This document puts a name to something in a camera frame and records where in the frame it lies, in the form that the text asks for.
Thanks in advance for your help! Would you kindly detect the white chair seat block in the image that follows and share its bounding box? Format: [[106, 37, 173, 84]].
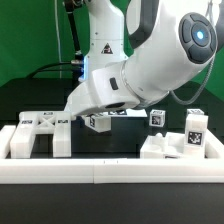
[[139, 131, 208, 160]]

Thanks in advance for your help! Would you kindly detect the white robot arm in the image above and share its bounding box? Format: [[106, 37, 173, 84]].
[[65, 0, 224, 116]]

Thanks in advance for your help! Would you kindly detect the white marker sheet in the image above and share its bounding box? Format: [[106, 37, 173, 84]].
[[94, 109, 147, 117]]

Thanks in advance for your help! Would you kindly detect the white tagged cube near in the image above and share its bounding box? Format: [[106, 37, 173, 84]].
[[149, 109, 166, 127]]

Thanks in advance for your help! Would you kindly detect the white tagged cube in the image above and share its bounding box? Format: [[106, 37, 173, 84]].
[[149, 109, 166, 127], [187, 108, 204, 116]]

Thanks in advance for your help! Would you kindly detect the white tagged cube far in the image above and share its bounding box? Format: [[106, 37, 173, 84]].
[[187, 108, 204, 116]]

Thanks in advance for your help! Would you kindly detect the white U-shaped border fence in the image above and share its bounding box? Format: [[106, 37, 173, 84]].
[[0, 125, 224, 184]]

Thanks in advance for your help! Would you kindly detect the white chair back frame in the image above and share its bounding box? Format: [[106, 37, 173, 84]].
[[10, 111, 74, 159]]

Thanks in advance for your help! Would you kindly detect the black cable bundle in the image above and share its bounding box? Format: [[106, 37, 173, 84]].
[[26, 0, 85, 80]]

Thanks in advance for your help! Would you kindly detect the white thin cable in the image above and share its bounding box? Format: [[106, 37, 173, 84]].
[[54, 0, 64, 80]]

